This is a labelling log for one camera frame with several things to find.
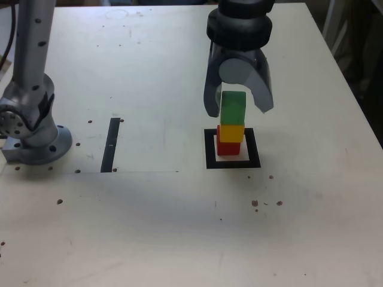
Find black tape strip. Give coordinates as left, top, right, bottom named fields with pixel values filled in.
left=100, top=117, right=120, bottom=173

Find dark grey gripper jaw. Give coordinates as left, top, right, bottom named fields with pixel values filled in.
left=203, top=44, right=226, bottom=118

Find white frame bars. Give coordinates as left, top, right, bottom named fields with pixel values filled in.
left=322, top=0, right=349, bottom=59

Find red cube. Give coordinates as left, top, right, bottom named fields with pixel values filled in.
left=217, top=124, right=242, bottom=157

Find green cube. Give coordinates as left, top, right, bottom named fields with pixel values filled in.
left=220, top=91, right=247, bottom=126

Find black tape square outline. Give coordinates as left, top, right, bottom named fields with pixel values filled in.
left=203, top=127, right=261, bottom=170

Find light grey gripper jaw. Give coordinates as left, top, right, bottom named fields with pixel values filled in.
left=219, top=50, right=275, bottom=114

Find yellow cube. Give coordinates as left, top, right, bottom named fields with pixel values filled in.
left=219, top=123, right=245, bottom=143

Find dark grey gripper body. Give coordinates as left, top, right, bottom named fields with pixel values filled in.
left=210, top=42, right=268, bottom=66

